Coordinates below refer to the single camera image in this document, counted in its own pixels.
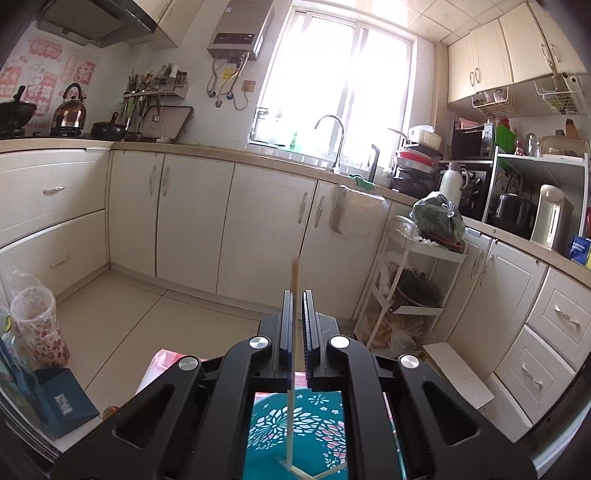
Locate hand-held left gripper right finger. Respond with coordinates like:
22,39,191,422
302,290,539,480

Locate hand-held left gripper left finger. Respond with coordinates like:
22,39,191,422
51,290,294,480

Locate single bamboo chopstick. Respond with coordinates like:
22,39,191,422
286,259,300,472

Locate blue perforated plastic basket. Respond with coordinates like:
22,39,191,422
242,388,398,480

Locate plastic bag in cart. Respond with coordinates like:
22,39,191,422
358,309,426,356

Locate white base cabinets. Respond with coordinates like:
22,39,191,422
0,148,550,365

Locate dark pot in cart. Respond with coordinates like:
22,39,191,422
392,270,441,308

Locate white door hanging bin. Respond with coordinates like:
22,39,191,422
330,184,386,236

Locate white rolling cart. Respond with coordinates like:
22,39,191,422
355,215,468,356

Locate white step stool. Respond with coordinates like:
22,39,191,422
422,342,495,409

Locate bag of green vegetables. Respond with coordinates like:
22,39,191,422
411,193,467,243

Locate chrome gooseneck faucet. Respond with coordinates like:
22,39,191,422
315,114,346,174

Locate stack of pots and pans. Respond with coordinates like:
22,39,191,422
392,143,446,197

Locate beige kitchen countertop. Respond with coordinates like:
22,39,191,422
0,137,591,287

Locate white thermos jug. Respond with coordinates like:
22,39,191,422
438,162,469,206

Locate white enamel pot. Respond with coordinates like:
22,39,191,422
406,124,443,149

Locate black rice cooker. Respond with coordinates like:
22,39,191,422
489,193,536,236

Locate dark blue cardboard box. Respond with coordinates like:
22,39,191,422
14,367,100,439

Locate white framed window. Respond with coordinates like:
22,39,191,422
249,4,419,171

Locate black toaster oven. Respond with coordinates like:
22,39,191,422
451,124,496,161

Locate white drawer cabinet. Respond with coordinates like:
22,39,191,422
492,268,591,425

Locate floral trash bin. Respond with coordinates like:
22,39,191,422
9,286,70,370

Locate white electric water boiler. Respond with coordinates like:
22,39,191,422
531,185,574,250

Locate black pan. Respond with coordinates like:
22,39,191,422
90,112,127,140

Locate green plastic board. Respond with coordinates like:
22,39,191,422
493,124,515,155

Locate blue carton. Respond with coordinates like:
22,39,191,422
569,236,591,266

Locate white countertop shelf rack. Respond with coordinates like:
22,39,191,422
482,148,591,241

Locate steel whistling kettle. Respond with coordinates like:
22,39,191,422
50,83,88,132

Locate black wok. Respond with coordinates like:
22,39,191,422
0,85,38,139

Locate black range hood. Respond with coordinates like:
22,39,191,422
37,0,160,49

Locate wall rack with kitchen utensils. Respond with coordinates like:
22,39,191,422
121,65,189,127

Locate white wire hanging basket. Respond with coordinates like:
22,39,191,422
534,73,591,116
471,85,522,118

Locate grey wall water heater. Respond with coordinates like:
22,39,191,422
206,0,275,61

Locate cream wall cabinets above shelf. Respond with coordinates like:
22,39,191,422
447,2,589,104

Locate cream wall cabinets beside hood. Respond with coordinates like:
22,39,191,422
134,0,185,47

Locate red wall stickers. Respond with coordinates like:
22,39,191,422
0,34,95,116

